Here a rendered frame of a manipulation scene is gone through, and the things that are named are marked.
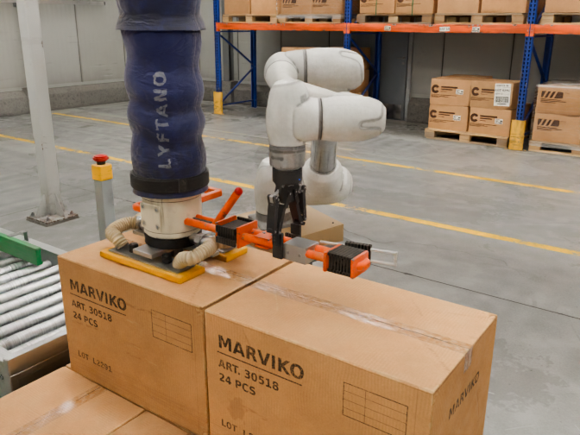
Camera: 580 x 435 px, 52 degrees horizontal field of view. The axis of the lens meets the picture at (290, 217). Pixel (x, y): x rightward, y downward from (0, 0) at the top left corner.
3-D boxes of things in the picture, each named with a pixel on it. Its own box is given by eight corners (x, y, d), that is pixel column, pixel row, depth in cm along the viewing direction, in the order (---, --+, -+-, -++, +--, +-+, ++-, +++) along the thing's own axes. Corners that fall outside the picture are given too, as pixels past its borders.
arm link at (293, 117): (266, 148, 143) (321, 148, 143) (265, 81, 138) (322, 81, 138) (266, 139, 153) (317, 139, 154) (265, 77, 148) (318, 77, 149)
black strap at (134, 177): (114, 185, 173) (112, 172, 172) (173, 169, 191) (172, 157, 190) (169, 198, 161) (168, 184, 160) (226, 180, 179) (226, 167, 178)
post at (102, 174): (110, 357, 304) (90, 164, 274) (120, 351, 310) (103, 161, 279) (118, 362, 301) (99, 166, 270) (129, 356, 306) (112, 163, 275)
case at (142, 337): (71, 370, 195) (56, 255, 182) (162, 322, 226) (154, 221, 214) (208, 441, 162) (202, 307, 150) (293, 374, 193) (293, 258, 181)
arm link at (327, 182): (297, 182, 259) (348, 180, 260) (299, 213, 250) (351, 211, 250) (300, 36, 196) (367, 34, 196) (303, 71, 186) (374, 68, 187)
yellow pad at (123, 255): (99, 256, 181) (97, 241, 179) (125, 247, 189) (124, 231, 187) (179, 285, 162) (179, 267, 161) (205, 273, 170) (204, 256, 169)
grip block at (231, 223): (213, 242, 165) (212, 223, 163) (236, 233, 172) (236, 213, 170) (236, 249, 160) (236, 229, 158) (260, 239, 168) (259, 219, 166)
